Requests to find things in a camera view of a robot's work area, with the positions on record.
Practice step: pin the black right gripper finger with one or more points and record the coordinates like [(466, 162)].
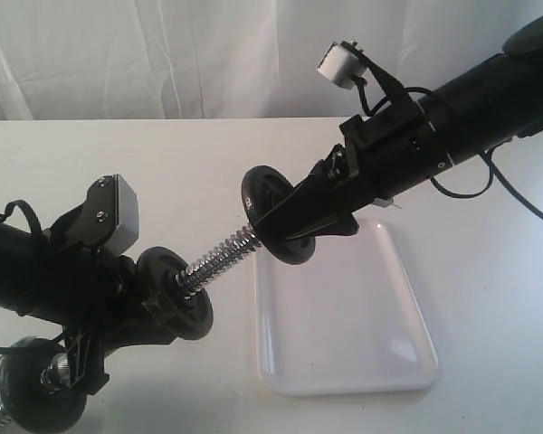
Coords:
[(343, 224), (310, 201)]

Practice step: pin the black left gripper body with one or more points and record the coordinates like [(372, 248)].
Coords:
[(103, 313)]

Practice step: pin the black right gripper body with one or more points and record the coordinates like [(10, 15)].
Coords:
[(382, 157)]

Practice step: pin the chrome threaded dumbbell bar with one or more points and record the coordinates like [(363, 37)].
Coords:
[(193, 278)]

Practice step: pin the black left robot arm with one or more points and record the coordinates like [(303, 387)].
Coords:
[(30, 280)]

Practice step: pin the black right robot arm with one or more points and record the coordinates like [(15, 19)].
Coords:
[(500, 98)]

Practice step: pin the white rectangular plastic tray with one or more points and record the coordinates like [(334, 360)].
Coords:
[(347, 321)]

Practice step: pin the white backdrop curtain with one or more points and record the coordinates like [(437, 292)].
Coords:
[(229, 59)]

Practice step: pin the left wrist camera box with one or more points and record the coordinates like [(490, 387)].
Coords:
[(109, 215)]

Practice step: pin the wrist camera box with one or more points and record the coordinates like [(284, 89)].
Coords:
[(109, 215), (341, 66)]

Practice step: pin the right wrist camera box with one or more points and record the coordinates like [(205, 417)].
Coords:
[(341, 66)]

